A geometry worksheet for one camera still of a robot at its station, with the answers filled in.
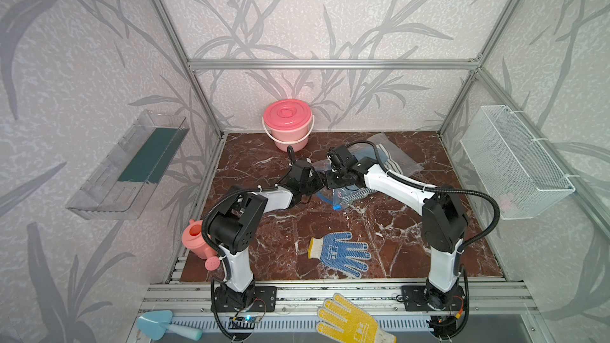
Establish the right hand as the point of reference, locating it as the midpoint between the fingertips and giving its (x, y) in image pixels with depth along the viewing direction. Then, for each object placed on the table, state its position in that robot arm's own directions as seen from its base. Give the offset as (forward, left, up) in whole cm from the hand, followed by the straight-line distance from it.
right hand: (327, 179), depth 90 cm
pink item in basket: (-17, -55, +10) cm, 59 cm away
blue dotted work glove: (-25, -3, -11) cm, 27 cm away
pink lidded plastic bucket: (+24, +16, +8) cm, 29 cm away
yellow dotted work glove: (-45, -6, -10) cm, 46 cm away
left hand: (+2, -1, -3) cm, 4 cm away
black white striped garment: (+14, -29, -8) cm, 33 cm away
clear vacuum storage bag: (-3, -5, -8) cm, 10 cm away
